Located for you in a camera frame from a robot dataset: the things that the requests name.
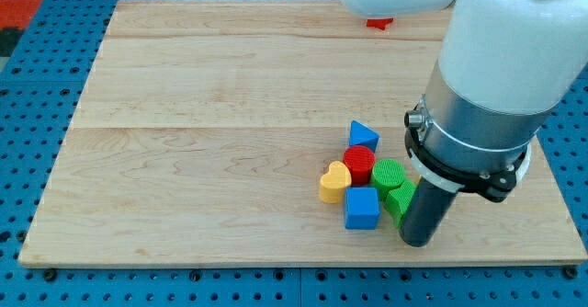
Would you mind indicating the red cylinder block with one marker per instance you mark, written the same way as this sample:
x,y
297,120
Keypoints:
x,y
360,161

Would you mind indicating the wooden board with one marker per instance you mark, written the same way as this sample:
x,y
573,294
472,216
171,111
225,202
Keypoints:
x,y
204,127

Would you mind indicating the blue triangle block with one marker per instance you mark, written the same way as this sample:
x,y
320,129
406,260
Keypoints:
x,y
362,135

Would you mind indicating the yellow heart block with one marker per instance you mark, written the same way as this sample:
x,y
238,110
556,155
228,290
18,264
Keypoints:
x,y
334,183

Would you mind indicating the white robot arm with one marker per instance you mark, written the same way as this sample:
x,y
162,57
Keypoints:
x,y
503,67

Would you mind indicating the green cylinder block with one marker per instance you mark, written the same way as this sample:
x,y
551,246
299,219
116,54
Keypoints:
x,y
386,175

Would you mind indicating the blue cube block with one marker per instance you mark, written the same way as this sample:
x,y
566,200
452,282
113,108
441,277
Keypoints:
x,y
361,209

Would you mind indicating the green star block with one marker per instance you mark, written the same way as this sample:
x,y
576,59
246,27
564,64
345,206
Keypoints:
x,y
398,201

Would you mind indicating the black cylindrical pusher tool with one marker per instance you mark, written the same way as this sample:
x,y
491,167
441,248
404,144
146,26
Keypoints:
x,y
427,209

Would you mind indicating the red star block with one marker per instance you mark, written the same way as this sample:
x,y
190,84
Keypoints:
x,y
379,23

